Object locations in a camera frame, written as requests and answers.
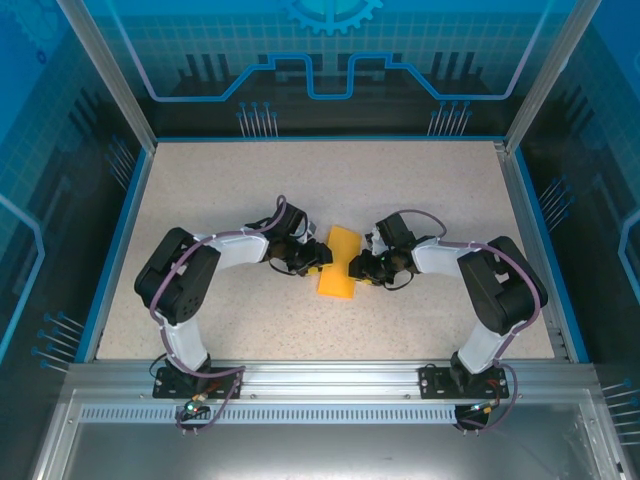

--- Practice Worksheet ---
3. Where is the yellow cloth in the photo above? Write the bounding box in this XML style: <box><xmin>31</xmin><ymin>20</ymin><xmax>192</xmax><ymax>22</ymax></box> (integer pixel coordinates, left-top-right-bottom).
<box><xmin>315</xmin><ymin>225</ymin><xmax>362</xmax><ymax>302</ymax></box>

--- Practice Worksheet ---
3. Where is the blue table edge strip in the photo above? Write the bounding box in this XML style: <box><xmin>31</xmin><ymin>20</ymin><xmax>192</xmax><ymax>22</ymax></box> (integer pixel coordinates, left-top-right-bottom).
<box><xmin>512</xmin><ymin>148</ymin><xmax>591</xmax><ymax>364</ymax></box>
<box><xmin>74</xmin><ymin>147</ymin><xmax>157</xmax><ymax>364</ymax></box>

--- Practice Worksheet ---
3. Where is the metal tray panel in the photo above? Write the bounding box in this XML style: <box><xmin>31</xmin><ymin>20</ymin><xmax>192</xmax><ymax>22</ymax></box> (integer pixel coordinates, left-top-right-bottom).
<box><xmin>29</xmin><ymin>389</ymin><xmax>629</xmax><ymax>480</ymax></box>

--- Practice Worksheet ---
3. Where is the right gripper thin black cable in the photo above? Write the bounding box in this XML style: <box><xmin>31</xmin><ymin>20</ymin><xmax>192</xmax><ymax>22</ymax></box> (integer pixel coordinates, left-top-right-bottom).
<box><xmin>384</xmin><ymin>272</ymin><xmax>415</xmax><ymax>294</ymax></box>

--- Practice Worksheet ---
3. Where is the aluminium frame rail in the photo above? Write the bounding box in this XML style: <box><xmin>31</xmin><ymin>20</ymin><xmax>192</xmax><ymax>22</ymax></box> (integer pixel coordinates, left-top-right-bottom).
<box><xmin>67</xmin><ymin>359</ymin><xmax>604</xmax><ymax>401</ymax></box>

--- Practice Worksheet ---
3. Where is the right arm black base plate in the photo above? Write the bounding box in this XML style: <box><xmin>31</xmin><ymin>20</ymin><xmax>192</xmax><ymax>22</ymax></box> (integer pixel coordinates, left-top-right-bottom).
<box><xmin>418</xmin><ymin>364</ymin><xmax>507</xmax><ymax>400</ymax></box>

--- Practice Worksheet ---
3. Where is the aluminium side rail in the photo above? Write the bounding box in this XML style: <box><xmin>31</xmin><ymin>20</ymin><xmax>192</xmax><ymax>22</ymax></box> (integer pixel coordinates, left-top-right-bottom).
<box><xmin>493</xmin><ymin>141</ymin><xmax>574</xmax><ymax>364</ymax></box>

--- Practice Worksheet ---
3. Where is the slotted metal cable duct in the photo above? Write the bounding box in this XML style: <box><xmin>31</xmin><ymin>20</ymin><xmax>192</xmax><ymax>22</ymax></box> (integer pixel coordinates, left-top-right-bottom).
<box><xmin>78</xmin><ymin>405</ymin><xmax>586</xmax><ymax>425</ymax></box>

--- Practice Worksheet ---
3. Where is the right cable connector with light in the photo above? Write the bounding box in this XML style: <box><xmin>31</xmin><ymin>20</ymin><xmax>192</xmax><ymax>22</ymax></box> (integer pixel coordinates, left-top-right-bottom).
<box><xmin>467</xmin><ymin>397</ymin><xmax>504</xmax><ymax>416</ymax></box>

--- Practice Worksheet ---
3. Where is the cable connector with light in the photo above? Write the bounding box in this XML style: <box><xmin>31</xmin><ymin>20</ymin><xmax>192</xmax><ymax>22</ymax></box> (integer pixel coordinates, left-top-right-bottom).
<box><xmin>467</xmin><ymin>397</ymin><xmax>504</xmax><ymax>416</ymax></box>
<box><xmin>180</xmin><ymin>392</ymin><xmax>210</xmax><ymax>417</ymax></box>

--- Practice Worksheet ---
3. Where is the left cable connector with light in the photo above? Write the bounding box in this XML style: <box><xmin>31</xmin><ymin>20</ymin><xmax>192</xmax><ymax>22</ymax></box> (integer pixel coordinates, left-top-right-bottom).
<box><xmin>180</xmin><ymin>392</ymin><xmax>210</xmax><ymax>417</ymax></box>

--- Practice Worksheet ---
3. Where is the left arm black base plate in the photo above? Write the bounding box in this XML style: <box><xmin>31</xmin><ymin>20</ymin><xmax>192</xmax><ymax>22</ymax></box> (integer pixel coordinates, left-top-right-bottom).
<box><xmin>153</xmin><ymin>366</ymin><xmax>245</xmax><ymax>400</ymax></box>

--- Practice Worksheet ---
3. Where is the aluminium frame post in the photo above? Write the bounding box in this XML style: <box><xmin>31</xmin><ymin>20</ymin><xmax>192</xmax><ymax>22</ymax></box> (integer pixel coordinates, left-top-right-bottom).
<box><xmin>55</xmin><ymin>0</ymin><xmax>159</xmax><ymax>151</ymax></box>
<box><xmin>502</xmin><ymin>0</ymin><xmax>601</xmax><ymax>151</ymax></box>

